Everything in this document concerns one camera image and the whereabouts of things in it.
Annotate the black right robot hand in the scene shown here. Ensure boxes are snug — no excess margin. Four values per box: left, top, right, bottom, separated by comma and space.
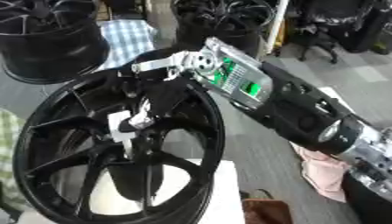
116, 50, 208, 133

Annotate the black wheel rim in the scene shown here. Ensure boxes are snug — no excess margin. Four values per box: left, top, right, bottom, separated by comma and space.
0, 0, 112, 86
170, 0, 277, 59

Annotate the black spoked wheel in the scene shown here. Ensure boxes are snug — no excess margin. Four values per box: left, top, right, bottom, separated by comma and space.
10, 48, 227, 224

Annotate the white stand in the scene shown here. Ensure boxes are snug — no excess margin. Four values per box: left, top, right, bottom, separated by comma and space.
18, 158, 247, 224

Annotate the white pole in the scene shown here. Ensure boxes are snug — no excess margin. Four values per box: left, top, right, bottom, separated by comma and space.
263, 0, 291, 55

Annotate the brown bag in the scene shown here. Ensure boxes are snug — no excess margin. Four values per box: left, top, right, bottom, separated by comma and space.
240, 188, 294, 224

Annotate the black office chair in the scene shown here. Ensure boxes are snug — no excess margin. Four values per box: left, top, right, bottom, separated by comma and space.
284, 0, 361, 65

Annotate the pink cloth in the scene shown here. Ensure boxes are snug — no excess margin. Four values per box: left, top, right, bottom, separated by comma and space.
289, 142, 355, 203

